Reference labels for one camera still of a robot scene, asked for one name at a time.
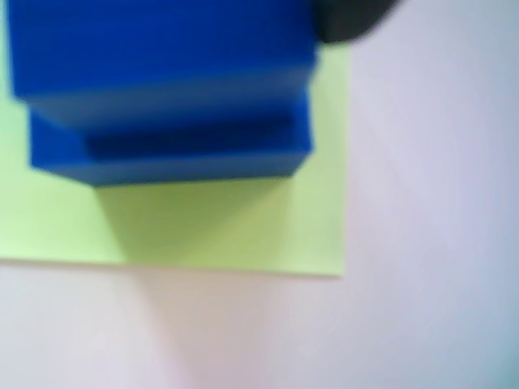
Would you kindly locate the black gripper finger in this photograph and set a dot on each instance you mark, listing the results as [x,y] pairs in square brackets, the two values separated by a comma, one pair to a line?
[348,18]

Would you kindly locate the green paper square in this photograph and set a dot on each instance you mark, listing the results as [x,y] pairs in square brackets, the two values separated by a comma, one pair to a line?
[243,227]

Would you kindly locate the medium blue cube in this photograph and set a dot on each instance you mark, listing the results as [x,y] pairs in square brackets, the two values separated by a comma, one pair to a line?
[162,48]

